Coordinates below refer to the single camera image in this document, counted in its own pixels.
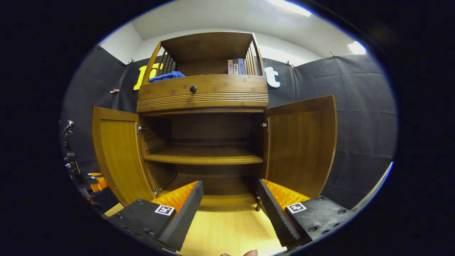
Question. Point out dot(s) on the black round drawer knob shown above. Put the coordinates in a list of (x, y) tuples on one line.
[(193, 89)]

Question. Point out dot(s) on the wooden inner shelf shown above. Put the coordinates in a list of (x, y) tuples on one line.
[(206, 156)]

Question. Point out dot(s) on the blue book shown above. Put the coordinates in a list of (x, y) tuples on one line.
[(241, 66)]

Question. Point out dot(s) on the pink book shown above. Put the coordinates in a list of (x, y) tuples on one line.
[(230, 67)]

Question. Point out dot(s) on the wooden cabinet door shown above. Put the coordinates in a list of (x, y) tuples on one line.
[(302, 142), (117, 153)]

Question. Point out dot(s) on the metal door hinge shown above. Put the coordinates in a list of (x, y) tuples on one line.
[(141, 128), (155, 192), (263, 124)]

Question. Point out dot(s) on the wooden grooved drawer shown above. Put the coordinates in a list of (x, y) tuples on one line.
[(231, 87)]

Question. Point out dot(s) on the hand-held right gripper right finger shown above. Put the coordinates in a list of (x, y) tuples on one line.
[(273, 213)]

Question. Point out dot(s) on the wooden double-door shoe cabinet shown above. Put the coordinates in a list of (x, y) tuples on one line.
[(209, 46)]

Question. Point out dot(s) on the black backdrop cloth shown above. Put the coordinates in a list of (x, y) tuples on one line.
[(362, 117)]

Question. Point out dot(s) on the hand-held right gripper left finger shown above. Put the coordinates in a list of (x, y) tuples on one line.
[(185, 217)]

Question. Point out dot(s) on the small ceiling light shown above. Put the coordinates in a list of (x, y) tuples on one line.
[(356, 47)]

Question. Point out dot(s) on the blue towel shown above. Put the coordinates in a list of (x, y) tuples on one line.
[(167, 76)]

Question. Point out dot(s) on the brown book with white label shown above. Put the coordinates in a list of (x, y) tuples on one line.
[(235, 67)]

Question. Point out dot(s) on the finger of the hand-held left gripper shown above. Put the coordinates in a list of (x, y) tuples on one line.
[(96, 183), (93, 174)]

